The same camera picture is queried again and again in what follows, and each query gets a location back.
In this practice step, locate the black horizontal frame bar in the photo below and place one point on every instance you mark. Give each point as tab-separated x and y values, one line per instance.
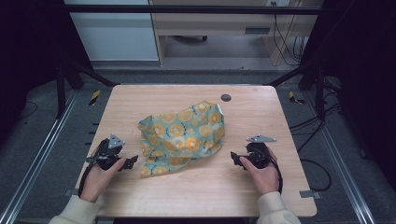
186	9

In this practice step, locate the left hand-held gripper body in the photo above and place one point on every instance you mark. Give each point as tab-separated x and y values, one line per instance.
107	152

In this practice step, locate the white cabinet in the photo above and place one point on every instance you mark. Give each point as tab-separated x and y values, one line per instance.
115	34

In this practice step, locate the grey table bracket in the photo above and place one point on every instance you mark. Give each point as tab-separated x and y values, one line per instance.
71	192
309	194

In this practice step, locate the grey round table grommet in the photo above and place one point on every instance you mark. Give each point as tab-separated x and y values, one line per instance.
226	97

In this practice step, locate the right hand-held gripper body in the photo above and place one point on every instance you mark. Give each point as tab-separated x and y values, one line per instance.
259	154

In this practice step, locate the green cloth with orange print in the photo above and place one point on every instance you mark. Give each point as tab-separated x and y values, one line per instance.
182	137

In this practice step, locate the yellow black hazard tape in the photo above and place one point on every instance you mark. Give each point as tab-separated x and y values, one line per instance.
95	97
294	98

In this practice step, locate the black metal stand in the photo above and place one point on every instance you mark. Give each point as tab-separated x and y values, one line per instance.
60	90
317	87

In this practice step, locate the person's left hand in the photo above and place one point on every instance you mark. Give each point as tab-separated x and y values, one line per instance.
96	182

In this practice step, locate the black chair base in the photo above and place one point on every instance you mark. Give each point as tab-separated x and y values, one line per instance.
191	38

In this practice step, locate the aluminium floor rail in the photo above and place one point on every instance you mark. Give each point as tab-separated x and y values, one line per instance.
37	155
339	161

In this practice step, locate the person's right hand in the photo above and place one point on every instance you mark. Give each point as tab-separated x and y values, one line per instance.
266	179

